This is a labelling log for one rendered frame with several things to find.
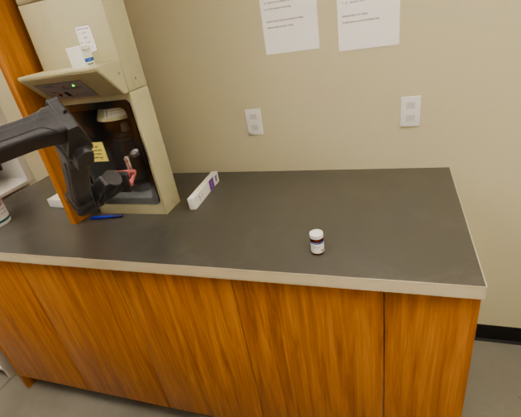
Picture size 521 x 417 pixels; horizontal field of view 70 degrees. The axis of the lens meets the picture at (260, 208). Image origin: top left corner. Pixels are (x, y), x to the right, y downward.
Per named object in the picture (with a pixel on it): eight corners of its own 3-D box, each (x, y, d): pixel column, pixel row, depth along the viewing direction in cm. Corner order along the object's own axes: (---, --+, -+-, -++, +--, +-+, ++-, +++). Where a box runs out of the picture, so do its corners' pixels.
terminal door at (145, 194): (97, 203, 154) (58, 105, 135) (161, 203, 144) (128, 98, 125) (96, 203, 153) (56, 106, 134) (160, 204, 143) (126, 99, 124)
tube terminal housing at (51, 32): (134, 186, 177) (71, 2, 141) (195, 185, 167) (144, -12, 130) (100, 213, 157) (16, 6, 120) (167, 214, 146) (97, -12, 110)
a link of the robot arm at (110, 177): (64, 194, 114) (81, 217, 113) (78, 172, 107) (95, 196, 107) (97, 184, 124) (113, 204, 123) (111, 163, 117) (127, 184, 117)
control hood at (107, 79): (54, 100, 135) (43, 71, 130) (130, 92, 124) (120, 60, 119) (29, 108, 125) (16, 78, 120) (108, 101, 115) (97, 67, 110)
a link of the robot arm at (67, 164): (41, 118, 78) (72, 159, 78) (68, 108, 81) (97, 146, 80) (62, 196, 115) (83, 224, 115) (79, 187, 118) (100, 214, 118)
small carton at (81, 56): (82, 66, 120) (74, 46, 118) (95, 64, 119) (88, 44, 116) (73, 69, 116) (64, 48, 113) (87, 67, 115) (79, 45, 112)
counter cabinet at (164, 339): (105, 300, 256) (50, 181, 214) (433, 338, 189) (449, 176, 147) (26, 387, 201) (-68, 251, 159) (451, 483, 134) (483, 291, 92)
